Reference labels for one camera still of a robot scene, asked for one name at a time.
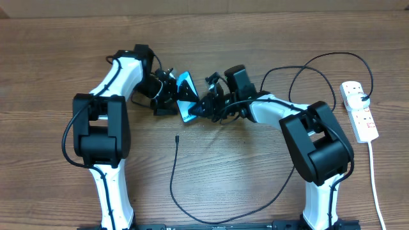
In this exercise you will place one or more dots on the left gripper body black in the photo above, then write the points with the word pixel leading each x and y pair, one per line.
pixel 167 94

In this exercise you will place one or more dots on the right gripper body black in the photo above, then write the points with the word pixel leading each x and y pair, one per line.
pixel 220 105

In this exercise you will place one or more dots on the blue Galaxy smartphone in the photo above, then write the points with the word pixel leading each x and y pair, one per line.
pixel 185 106

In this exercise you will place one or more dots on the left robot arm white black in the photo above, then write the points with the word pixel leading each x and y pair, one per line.
pixel 101 130

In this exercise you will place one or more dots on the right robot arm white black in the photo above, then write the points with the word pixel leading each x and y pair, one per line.
pixel 318 147

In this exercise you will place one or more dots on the white USB charger plug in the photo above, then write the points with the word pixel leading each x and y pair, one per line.
pixel 357 101

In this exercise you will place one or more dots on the white power strip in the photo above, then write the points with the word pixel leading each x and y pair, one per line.
pixel 362 121

